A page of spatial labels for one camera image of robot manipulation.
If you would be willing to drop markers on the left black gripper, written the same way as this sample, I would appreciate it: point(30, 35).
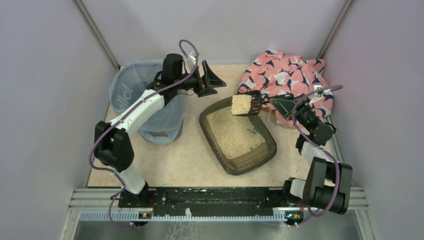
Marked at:
point(203, 79)

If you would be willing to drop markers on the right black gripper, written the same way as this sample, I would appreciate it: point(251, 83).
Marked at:
point(296, 105)

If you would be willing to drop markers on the black litter scoop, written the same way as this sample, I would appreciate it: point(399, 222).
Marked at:
point(248, 104)

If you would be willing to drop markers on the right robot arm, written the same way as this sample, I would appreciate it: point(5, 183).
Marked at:
point(328, 183)

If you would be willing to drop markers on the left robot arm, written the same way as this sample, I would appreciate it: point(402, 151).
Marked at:
point(113, 147)

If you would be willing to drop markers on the brown litter box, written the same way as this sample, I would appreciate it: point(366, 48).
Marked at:
point(241, 144)

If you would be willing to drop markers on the pink patterned cloth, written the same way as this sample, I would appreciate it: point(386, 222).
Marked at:
point(276, 73)

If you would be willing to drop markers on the blue-lined trash bin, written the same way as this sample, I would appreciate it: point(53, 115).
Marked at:
point(140, 110)

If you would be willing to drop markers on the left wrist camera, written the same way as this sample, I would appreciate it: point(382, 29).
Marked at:
point(191, 61)

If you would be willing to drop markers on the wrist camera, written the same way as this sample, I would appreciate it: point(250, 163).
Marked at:
point(318, 95)
point(191, 61)

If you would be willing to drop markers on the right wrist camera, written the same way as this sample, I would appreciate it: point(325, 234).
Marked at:
point(318, 95)

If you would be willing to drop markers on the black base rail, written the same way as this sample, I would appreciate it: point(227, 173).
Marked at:
point(188, 204)

